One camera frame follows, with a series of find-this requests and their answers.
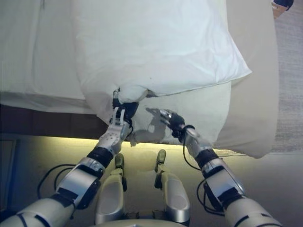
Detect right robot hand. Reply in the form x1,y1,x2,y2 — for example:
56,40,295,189
160,108,187,139

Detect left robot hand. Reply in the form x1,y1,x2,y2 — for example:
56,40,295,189
110,87,140,126

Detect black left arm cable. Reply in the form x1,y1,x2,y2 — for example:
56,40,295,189
37,163,80,204

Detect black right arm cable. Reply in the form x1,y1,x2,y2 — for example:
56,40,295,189
181,126,228,216

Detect white fitted bed sheet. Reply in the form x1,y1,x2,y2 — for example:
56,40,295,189
0,0,86,117

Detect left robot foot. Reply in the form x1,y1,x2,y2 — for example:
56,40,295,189
114,153,125,169

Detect grey area rug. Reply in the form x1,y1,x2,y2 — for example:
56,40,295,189
265,9,303,155

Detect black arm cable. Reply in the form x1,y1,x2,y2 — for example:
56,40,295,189
37,163,80,204
181,126,228,216

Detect white duvet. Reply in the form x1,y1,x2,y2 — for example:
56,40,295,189
71,0,253,127

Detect cardboard box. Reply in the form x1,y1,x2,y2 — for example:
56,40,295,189
272,2,285,20

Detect beige bed runner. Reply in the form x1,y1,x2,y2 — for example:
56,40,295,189
217,0,280,159

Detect brown upholstered bed frame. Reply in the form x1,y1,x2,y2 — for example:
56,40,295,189
0,103,103,140

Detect silver right robot leg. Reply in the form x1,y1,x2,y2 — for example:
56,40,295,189
153,163,191,226

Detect white pillowcase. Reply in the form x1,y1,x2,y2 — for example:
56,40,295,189
131,79,232,145

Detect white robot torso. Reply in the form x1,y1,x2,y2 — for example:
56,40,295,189
94,216,190,227

